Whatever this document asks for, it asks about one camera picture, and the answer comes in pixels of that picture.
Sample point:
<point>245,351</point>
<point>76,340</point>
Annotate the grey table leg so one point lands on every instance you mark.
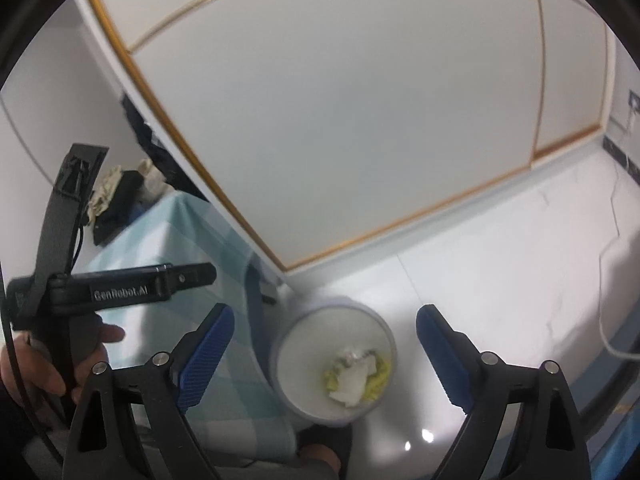
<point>257,320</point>

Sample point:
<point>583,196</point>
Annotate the white wardrobe with gold trim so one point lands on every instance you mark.
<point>350,110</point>

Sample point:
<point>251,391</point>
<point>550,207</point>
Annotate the beige bag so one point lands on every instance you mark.
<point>152,177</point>

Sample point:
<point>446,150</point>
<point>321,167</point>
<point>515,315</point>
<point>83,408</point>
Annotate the white tissue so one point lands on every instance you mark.
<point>352,385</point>

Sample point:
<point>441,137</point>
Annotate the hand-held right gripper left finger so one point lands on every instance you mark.
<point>207,355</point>

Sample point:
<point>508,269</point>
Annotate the blue floral blanket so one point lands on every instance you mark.
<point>612,427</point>

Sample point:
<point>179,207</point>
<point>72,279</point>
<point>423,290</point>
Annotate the person's left hand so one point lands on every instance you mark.
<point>40,375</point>

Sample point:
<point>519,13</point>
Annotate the black garment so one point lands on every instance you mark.
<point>120,205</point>

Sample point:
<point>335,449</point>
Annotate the teal checkered tablecloth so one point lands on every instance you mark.
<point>165,230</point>

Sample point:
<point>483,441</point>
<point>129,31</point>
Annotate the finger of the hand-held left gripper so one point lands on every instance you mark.
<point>192,276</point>

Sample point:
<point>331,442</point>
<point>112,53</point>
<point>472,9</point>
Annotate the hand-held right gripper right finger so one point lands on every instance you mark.
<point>445,355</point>

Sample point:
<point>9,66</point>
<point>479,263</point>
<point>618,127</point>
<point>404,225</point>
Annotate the clear wrapper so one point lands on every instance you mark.
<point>355,356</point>

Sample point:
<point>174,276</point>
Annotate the white trash bin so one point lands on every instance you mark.
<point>310,360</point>

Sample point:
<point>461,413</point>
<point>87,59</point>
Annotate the wrappers and tissue trash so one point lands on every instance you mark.
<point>377,380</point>

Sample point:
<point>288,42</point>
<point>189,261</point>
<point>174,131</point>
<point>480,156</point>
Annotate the beige garment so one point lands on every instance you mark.
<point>105,192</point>

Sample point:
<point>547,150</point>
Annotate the black backpack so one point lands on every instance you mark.
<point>160,155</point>

